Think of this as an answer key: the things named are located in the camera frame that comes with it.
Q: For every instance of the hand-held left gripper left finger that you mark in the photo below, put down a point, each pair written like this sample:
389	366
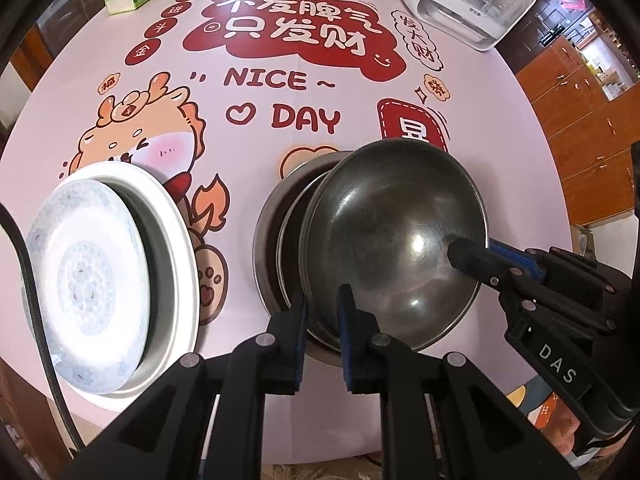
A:
299	350

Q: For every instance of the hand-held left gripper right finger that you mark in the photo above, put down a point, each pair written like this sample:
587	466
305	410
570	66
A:
346	350

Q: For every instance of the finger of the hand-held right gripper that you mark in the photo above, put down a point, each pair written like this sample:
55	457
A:
470	257
520	260

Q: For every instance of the small steel bowl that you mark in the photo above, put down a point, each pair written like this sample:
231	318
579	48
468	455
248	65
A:
390	220

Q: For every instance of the wide-rimmed steel bowl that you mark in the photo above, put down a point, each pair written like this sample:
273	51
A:
266	255

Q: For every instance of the deep steel bowl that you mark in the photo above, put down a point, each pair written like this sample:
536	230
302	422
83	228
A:
294	242

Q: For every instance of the plain white plate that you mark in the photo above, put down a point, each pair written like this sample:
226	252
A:
175	270

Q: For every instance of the blue patterned white plate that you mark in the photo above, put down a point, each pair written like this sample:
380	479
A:
85	285

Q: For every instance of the orange printed cloth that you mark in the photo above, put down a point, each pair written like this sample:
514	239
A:
545	410

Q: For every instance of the beige shaggy rug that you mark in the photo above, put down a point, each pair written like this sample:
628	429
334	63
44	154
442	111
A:
320	473

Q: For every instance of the brown wooden cabinet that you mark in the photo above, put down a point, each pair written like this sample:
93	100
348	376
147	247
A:
585	125

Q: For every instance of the white countertop appliance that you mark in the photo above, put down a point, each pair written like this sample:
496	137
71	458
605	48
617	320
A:
450	15

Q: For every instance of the printed pink tablecloth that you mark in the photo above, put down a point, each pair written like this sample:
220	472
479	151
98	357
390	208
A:
310	40

